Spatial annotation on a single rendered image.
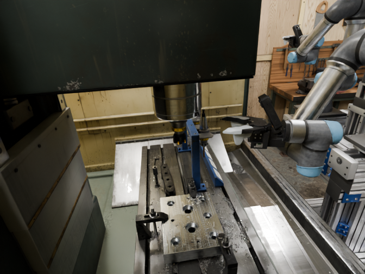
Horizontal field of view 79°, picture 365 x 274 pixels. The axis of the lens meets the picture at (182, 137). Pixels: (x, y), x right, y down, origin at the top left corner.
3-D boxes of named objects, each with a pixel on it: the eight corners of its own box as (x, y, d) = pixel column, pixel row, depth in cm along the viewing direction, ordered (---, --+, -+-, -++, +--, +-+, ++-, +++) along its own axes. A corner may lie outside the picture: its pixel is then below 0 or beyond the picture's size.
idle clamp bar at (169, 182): (168, 172, 136) (167, 163, 133) (176, 200, 112) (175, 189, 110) (160, 173, 135) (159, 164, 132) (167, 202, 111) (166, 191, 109)
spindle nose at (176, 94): (158, 105, 82) (155, 72, 77) (202, 105, 80) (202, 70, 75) (148, 122, 67) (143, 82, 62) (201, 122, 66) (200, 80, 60)
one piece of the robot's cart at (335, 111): (333, 110, 159) (335, 101, 156) (358, 122, 139) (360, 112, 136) (285, 113, 158) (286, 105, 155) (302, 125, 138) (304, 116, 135)
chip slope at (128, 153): (219, 156, 203) (220, 130, 191) (251, 212, 140) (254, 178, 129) (120, 167, 194) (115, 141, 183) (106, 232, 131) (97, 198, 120)
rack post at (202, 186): (204, 184, 123) (203, 136, 110) (206, 190, 118) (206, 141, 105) (186, 186, 122) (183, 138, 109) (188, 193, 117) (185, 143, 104)
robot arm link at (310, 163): (302, 160, 84) (308, 134, 80) (326, 177, 74) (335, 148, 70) (284, 163, 83) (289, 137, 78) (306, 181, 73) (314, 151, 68)
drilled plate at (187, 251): (208, 199, 106) (208, 191, 104) (227, 254, 80) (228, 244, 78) (161, 206, 104) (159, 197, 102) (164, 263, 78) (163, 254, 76)
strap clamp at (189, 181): (193, 194, 116) (192, 170, 109) (198, 212, 104) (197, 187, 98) (187, 195, 116) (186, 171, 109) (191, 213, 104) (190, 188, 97)
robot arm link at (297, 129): (308, 125, 66) (298, 115, 73) (291, 124, 67) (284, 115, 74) (302, 147, 69) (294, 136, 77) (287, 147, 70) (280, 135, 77)
